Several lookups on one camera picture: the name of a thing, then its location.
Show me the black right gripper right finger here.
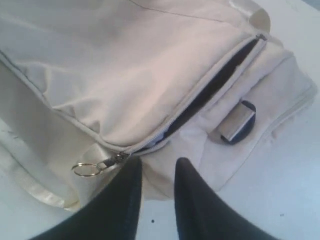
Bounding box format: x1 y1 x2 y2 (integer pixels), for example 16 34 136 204
174 157 274 240

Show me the cream canvas duffel bag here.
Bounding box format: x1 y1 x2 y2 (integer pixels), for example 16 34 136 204
0 0 317 211

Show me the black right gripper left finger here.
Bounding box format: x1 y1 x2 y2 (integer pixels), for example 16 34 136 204
34 158 142 240

